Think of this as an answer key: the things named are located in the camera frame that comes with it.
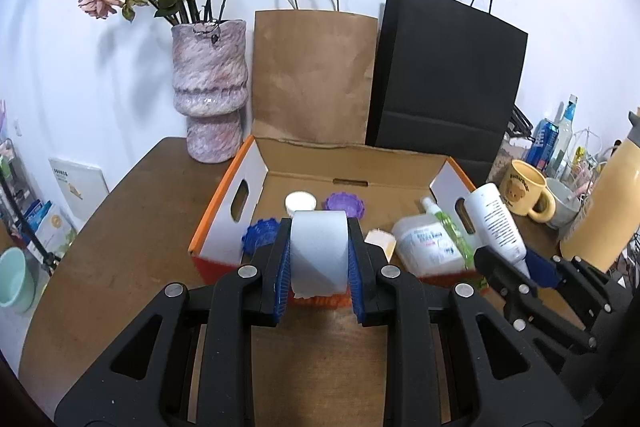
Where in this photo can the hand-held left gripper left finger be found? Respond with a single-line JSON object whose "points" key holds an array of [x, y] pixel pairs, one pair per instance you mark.
{"points": [[282, 277]]}

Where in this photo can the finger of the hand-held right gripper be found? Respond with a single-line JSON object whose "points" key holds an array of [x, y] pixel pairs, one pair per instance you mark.
{"points": [[520, 302], [545, 269]]}

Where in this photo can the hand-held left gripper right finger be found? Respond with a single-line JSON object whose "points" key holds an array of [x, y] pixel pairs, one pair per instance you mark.
{"points": [[356, 277]]}

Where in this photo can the white cylindrical cap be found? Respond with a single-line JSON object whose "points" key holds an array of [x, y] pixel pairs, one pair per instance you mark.
{"points": [[317, 252]]}

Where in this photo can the blue ribbed bottle cap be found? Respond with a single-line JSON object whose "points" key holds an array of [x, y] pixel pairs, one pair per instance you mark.
{"points": [[260, 234]]}

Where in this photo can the white plastic bottle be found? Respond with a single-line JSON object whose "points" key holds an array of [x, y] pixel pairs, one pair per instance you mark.
{"points": [[495, 217]]}

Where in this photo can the purple ribbed bottle cap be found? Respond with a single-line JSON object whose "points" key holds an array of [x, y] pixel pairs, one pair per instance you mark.
{"points": [[345, 203]]}

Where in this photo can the large translucent plastic bottle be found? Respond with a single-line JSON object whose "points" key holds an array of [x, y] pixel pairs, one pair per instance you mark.
{"points": [[425, 247]]}

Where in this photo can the white ribbed flip cap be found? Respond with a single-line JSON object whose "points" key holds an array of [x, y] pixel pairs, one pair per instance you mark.
{"points": [[300, 201]]}

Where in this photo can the green spray bottle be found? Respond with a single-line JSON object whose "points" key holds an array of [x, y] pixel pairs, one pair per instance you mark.
{"points": [[450, 227]]}

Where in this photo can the red cardboard box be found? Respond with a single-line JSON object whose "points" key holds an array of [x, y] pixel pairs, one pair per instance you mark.
{"points": [[310, 162]]}

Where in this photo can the yellow thermos jug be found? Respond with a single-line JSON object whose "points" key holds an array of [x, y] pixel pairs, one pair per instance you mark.
{"points": [[605, 217]]}

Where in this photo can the yellow bear mug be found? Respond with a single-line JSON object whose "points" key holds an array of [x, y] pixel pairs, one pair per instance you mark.
{"points": [[522, 189]]}

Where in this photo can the clear jar with black lid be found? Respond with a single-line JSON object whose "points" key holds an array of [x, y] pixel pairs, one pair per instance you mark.
{"points": [[510, 152]]}

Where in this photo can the blue drink can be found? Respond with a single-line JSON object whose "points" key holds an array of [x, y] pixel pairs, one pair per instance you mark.
{"points": [[542, 144]]}

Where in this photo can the clear glass bottle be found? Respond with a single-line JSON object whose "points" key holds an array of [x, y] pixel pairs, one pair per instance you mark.
{"points": [[562, 142]]}

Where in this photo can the brown paper bag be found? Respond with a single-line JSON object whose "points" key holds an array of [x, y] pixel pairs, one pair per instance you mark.
{"points": [[315, 72]]}

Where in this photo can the pink marbled vase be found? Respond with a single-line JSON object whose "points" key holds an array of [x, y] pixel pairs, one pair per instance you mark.
{"points": [[210, 77]]}

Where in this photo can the black paper bag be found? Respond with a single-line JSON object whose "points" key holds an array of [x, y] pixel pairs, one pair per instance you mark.
{"points": [[445, 72]]}

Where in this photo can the white flat board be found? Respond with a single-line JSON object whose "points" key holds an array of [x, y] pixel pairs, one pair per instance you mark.
{"points": [[77, 187]]}

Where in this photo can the blue and white box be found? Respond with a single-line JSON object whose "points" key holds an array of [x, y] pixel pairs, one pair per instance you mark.
{"points": [[47, 227]]}

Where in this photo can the black light stand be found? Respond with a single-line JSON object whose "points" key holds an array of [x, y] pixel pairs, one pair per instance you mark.
{"points": [[42, 257]]}

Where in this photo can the green plastic bucket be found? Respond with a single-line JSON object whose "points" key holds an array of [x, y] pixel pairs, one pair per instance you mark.
{"points": [[15, 279]]}

